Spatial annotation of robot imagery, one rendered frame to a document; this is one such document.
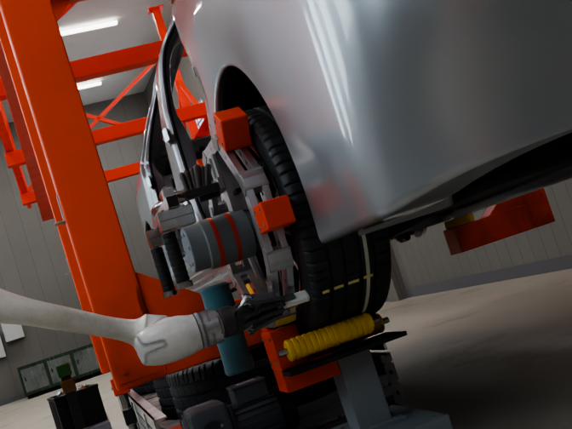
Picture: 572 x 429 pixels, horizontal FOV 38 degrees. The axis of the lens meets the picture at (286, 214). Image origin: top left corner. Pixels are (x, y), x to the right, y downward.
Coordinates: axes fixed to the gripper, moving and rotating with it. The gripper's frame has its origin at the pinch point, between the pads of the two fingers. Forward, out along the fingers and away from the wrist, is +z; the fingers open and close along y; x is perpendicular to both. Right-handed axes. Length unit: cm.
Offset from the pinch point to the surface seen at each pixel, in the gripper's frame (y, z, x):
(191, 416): -48, -29, 14
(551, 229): -351, 375, 317
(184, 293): -38, -18, 55
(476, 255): -456, 367, 412
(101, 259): -24, -40, 66
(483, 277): -471, 365, 392
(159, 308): -40, -27, 53
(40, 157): -104, -45, 260
